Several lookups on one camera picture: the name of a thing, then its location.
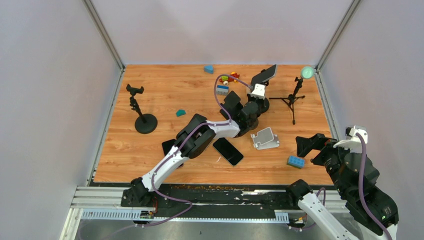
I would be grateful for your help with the black mini tripod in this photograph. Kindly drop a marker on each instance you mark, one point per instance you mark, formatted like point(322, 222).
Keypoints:
point(292, 98)

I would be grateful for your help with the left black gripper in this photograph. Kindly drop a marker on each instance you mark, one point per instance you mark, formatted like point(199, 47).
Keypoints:
point(250, 98)

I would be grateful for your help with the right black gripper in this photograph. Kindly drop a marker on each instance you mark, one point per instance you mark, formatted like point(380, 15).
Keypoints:
point(318, 141)

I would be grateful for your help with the purple phone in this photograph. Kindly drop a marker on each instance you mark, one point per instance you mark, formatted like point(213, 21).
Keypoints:
point(168, 147)

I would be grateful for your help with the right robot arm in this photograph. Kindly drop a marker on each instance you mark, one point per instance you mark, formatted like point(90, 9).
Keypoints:
point(354, 178)

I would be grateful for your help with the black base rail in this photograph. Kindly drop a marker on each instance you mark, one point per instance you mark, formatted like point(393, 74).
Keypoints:
point(187, 203)

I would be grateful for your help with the white phone stand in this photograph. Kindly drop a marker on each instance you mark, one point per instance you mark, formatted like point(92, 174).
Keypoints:
point(265, 139)

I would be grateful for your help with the green ball on tripod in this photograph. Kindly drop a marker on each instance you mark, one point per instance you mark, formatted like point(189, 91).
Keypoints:
point(307, 72)

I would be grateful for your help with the tall black round-base stand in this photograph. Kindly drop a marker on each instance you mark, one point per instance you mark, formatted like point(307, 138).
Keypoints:
point(261, 78)

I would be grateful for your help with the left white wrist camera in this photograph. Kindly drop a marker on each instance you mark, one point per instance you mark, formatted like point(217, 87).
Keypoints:
point(258, 91)

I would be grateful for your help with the black round-base clamp stand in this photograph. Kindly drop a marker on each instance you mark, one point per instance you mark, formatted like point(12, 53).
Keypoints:
point(145, 123)

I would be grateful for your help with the teal small block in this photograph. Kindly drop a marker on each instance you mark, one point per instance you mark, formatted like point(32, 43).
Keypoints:
point(180, 113)

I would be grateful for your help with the teal smartphone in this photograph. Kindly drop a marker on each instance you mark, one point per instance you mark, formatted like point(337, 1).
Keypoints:
point(228, 151)

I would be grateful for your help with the blue lego brick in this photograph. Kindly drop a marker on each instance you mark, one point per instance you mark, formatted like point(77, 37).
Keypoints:
point(295, 162)

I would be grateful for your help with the blue white block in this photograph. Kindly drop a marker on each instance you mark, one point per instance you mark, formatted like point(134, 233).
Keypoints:
point(222, 90)

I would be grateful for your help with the black folding phone stand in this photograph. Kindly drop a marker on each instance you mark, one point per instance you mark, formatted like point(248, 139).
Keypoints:
point(232, 105)

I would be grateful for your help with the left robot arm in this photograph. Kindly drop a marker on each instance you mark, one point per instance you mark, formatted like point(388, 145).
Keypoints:
point(193, 140)

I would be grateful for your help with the blue triangular block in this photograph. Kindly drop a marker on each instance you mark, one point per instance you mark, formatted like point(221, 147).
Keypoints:
point(209, 69)

